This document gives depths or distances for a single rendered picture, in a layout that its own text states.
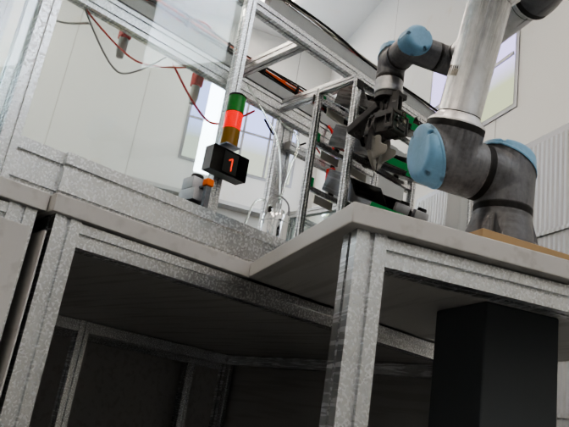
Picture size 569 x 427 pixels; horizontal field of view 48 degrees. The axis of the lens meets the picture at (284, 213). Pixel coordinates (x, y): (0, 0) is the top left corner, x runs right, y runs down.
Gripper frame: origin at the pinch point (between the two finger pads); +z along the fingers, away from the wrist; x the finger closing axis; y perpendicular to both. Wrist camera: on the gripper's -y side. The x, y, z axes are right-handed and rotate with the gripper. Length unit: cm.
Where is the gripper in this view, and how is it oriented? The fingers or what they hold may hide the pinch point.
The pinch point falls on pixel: (373, 167)
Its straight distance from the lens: 168.9
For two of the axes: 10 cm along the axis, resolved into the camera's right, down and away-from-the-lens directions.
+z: -1.5, 9.4, -3.1
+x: 7.1, 3.2, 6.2
